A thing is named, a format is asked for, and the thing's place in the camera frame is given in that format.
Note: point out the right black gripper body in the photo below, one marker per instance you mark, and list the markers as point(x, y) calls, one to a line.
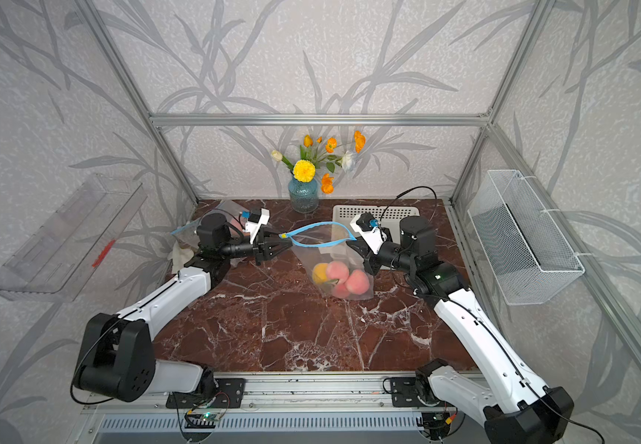
point(391, 256)

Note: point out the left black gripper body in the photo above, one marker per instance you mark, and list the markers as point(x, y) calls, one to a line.
point(232, 250)

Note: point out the clear zip-top bag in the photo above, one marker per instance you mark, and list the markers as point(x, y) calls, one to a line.
point(312, 244)
point(186, 235)

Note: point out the white perforated plastic basket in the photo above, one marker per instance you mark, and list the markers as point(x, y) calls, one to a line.
point(344, 214)

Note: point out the yellow peach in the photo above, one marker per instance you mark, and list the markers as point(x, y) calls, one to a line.
point(319, 273)

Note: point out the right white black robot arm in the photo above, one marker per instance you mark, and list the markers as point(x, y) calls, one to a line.
point(454, 302)

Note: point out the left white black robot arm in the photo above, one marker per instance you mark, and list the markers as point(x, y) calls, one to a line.
point(117, 359)

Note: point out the blue glass vase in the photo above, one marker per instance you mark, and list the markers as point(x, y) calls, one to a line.
point(303, 195)

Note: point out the orange yellow flower bouquet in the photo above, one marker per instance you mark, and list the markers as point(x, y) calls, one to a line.
point(321, 158)

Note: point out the right circuit board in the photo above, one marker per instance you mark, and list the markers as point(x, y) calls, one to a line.
point(436, 421)

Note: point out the circuit board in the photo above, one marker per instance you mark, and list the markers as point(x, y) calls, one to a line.
point(205, 420)
point(436, 421)

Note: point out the left circuit board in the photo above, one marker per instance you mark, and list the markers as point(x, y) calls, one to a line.
point(205, 420)

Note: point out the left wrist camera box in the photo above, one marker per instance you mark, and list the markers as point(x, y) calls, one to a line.
point(254, 220)

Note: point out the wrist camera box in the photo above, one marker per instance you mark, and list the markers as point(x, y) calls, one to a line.
point(254, 220)
point(370, 230)

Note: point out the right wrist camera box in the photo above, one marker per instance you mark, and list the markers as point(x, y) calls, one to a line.
point(370, 230)

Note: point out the white wire mesh basket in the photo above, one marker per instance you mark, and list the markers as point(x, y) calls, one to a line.
point(529, 255)

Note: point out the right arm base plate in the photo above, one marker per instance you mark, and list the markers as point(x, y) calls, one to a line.
point(411, 392)

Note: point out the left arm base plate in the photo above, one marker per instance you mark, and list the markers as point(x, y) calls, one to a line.
point(225, 393)

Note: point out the clear plastic wall tray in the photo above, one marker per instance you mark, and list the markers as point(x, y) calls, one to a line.
point(56, 263)

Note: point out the aluminium frame rail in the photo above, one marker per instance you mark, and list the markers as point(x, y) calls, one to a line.
point(315, 388)

